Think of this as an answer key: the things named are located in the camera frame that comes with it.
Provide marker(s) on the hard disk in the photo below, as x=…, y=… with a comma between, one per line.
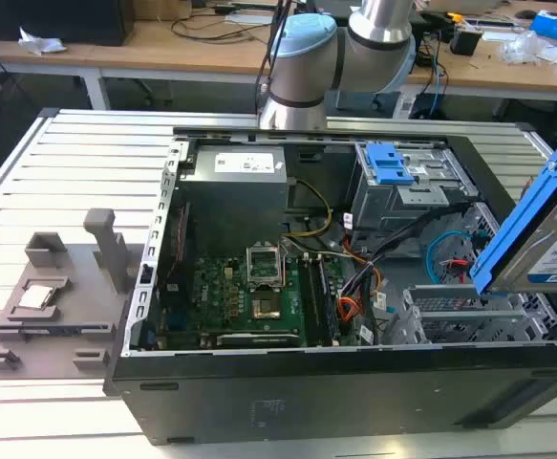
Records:
x=517, y=239

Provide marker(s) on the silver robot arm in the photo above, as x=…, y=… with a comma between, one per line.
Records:
x=302, y=72

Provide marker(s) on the black RAM slot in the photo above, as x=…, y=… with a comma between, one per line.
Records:
x=310, y=301
x=328, y=306

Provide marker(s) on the clear plastic bag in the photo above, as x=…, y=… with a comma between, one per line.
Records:
x=526, y=48

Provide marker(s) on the small black box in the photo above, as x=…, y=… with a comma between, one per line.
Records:
x=464, y=40

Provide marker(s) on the blue plastic drive latch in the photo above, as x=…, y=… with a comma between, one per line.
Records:
x=388, y=165

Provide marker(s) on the metal drive cage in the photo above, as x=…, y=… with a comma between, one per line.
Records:
x=378, y=205

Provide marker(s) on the grey power supply unit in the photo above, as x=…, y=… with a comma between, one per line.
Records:
x=235, y=196

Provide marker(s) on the CPU socket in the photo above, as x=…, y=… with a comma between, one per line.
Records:
x=267, y=306

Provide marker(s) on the black graphics card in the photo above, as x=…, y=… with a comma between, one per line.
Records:
x=259, y=340

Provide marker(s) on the wooden desk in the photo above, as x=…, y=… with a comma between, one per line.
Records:
x=163, y=55

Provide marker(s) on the black open PC case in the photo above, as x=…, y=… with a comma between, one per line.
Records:
x=306, y=397

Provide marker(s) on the green motherboard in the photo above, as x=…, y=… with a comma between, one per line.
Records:
x=211, y=296

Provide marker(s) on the black case fan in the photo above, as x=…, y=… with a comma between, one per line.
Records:
x=175, y=258

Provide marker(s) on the black computer tower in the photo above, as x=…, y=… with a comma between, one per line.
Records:
x=53, y=21

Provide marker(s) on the grey parts rack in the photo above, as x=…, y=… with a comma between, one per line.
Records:
x=87, y=287

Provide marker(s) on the crumpled white paper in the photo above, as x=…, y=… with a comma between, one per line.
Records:
x=39, y=43

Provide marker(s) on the dark RAM stick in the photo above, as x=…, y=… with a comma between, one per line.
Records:
x=63, y=330

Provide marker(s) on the silver CPU chip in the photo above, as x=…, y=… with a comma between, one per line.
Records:
x=36, y=296

